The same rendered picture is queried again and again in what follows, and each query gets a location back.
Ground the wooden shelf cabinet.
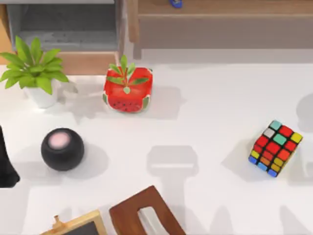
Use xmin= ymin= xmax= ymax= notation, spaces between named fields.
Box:
xmin=126 ymin=0 xmax=313 ymax=60

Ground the black round speaker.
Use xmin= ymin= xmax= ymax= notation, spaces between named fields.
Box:
xmin=41 ymin=127 xmax=85 ymax=172

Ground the red watermelon plant pot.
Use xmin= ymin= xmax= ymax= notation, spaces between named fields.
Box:
xmin=102 ymin=54 xmax=154 ymax=115

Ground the multicoloured puzzle cube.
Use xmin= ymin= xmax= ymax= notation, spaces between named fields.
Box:
xmin=248 ymin=120 xmax=304 ymax=177

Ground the pulled-out wooden drawer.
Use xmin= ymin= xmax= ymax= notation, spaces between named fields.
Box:
xmin=0 ymin=0 xmax=128 ymax=76

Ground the green plant in white pot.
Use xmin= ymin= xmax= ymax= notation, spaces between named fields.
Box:
xmin=0 ymin=35 xmax=69 ymax=109

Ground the brown wooden tissue box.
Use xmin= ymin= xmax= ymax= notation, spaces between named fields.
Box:
xmin=109 ymin=185 xmax=186 ymax=235

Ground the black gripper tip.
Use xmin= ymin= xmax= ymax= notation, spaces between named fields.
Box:
xmin=0 ymin=126 xmax=21 ymax=188

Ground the framed blackboard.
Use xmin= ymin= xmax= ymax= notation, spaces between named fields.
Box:
xmin=39 ymin=209 xmax=107 ymax=235

